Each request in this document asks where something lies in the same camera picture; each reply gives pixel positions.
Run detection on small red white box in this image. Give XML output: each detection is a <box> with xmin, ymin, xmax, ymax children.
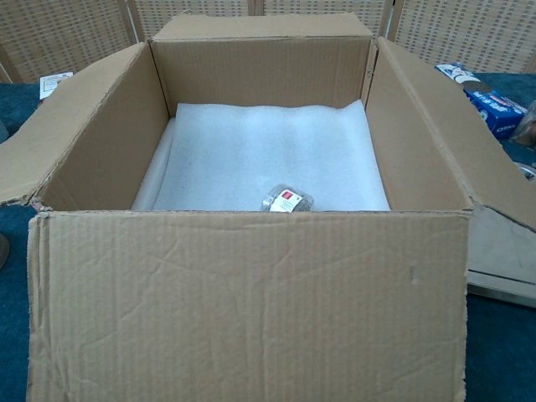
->
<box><xmin>39</xmin><ymin>73</ymin><xmax>75</xmax><ymax>101</ymax></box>

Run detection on stainless steel tray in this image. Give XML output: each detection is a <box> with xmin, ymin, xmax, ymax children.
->
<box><xmin>466</xmin><ymin>165</ymin><xmax>536</xmax><ymax>302</ymax></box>

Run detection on large brown cardboard box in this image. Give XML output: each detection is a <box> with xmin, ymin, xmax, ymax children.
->
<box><xmin>0</xmin><ymin>11</ymin><xmax>536</xmax><ymax>402</ymax></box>

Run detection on blue cookie package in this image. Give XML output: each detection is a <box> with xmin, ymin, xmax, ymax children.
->
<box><xmin>434</xmin><ymin>62</ymin><xmax>528</xmax><ymax>142</ymax></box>

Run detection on clear tray of brown snacks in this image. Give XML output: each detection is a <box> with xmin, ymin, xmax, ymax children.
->
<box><xmin>508</xmin><ymin>100</ymin><xmax>536</xmax><ymax>147</ymax></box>

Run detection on woven folding screen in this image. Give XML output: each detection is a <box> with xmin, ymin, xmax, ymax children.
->
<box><xmin>0</xmin><ymin>0</ymin><xmax>536</xmax><ymax>84</ymax></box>

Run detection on white foam sheet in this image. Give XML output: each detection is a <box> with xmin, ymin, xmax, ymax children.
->
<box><xmin>132</xmin><ymin>100</ymin><xmax>393</xmax><ymax>214</ymax></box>

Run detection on dark blue table cloth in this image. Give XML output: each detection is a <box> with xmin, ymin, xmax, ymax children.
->
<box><xmin>0</xmin><ymin>70</ymin><xmax>536</xmax><ymax>402</ymax></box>

